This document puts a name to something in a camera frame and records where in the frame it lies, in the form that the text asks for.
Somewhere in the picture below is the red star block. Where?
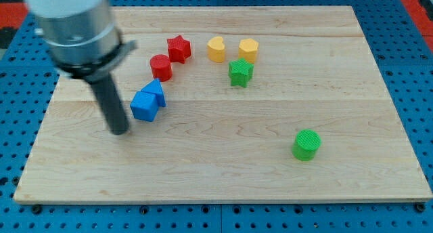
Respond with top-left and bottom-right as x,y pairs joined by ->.
166,35 -> 191,64

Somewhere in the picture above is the black flange tool mount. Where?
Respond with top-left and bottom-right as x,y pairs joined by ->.
49,39 -> 137,83

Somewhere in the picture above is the light wooden board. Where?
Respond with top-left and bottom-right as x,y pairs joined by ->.
14,6 -> 432,205

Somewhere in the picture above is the green cylinder block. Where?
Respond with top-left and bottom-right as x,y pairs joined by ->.
292,129 -> 321,161

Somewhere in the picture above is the red cylinder block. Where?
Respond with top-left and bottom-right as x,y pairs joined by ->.
150,54 -> 173,82

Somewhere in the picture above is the green star block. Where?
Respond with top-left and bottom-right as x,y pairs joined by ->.
228,58 -> 254,88

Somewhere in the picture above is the yellow hexagon block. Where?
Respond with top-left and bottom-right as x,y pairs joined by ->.
238,38 -> 259,64

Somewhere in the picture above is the blue cube block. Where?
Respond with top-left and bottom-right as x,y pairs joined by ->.
130,91 -> 159,122

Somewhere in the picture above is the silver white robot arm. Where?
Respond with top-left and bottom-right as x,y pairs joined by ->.
24,0 -> 137,135

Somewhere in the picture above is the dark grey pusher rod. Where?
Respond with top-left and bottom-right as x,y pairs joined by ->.
90,75 -> 129,135

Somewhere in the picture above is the yellow heart block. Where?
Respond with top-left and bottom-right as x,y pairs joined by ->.
207,36 -> 225,63

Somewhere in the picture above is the blue triangle block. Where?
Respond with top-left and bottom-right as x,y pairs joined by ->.
141,78 -> 166,107

